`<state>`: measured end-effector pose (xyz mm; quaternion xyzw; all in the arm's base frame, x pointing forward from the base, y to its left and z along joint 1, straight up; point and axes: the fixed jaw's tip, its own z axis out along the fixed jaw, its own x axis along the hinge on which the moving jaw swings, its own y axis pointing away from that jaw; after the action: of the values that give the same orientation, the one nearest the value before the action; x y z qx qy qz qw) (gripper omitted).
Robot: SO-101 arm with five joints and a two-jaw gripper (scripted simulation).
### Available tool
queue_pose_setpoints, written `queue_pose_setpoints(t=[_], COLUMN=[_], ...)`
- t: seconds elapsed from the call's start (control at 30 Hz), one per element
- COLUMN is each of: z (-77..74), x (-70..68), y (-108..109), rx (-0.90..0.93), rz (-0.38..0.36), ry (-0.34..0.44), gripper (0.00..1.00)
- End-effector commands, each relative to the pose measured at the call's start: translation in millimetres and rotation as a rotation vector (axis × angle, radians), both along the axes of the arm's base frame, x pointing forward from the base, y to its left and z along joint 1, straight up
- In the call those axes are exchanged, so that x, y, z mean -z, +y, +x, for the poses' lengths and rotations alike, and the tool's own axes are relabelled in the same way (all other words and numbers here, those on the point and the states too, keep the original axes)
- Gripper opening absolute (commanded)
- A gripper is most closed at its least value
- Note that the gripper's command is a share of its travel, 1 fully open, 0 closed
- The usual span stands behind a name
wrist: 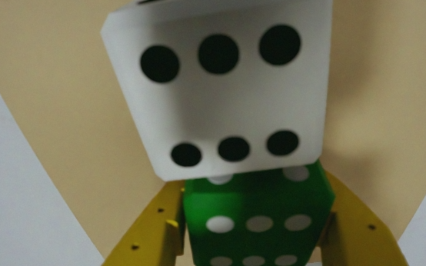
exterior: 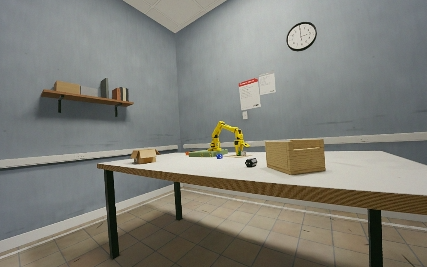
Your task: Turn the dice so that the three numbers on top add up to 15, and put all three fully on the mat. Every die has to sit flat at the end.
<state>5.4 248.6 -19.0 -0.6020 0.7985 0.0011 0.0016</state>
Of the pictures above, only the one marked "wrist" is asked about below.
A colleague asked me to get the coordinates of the tan flat mat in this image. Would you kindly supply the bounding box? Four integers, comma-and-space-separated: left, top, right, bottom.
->
0, 0, 426, 259

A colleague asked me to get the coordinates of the green die with white pips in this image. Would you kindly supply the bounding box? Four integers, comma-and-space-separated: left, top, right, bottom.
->
183, 158, 336, 266

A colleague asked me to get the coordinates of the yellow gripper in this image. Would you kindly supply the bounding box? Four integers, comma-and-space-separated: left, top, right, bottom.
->
101, 170, 409, 266

